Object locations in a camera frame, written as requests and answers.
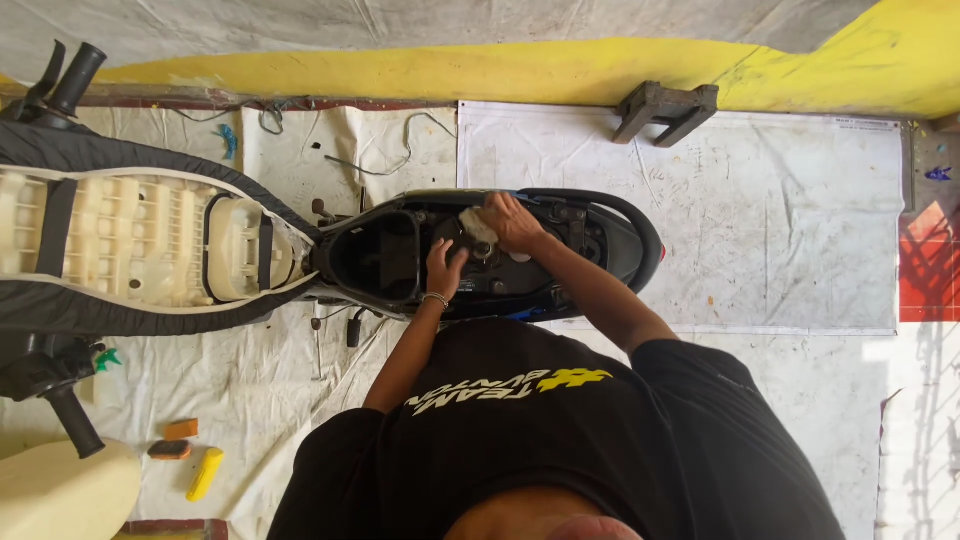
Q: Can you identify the person's left hand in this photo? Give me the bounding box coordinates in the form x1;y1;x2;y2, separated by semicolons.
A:
425;237;471;300

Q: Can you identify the person's right hand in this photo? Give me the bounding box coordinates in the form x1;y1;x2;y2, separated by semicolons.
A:
479;191;553;256

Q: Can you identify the white printed floor sheet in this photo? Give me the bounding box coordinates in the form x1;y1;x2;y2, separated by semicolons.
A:
456;100;906;337

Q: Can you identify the yellow tool handle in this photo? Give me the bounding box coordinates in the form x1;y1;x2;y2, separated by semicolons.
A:
185;447;225;504

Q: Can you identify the black scooter body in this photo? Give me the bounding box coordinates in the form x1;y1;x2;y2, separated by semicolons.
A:
306;187;666;325

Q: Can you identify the cream foam seat cushion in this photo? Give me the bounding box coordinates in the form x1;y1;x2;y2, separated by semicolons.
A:
0;437;143;540

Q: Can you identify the orange and black sponge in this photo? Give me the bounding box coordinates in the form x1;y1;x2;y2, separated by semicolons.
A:
147;438;193;462

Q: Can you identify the dark wooden stool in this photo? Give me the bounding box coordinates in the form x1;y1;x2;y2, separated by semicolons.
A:
612;80;720;149

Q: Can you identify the person's black printed shirt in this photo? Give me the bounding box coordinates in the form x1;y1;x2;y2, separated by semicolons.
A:
267;318;846;540

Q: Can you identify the black handlebar grip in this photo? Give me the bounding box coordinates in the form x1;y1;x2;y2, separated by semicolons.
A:
45;42;109;118
43;385;107;461

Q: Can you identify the white floor tarp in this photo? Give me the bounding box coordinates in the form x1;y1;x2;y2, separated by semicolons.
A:
0;105;905;540

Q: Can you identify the black brake lever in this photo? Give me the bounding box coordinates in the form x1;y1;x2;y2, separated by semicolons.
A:
24;39;68;108

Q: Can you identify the tangled grey wire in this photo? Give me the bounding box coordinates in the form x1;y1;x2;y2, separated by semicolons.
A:
168;99;292;137

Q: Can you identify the scooter seat with cream underside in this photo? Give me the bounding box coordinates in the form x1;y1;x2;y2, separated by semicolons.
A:
0;120;324;340

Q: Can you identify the white cloth rag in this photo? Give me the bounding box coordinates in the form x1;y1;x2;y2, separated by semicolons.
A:
458;207;501;246

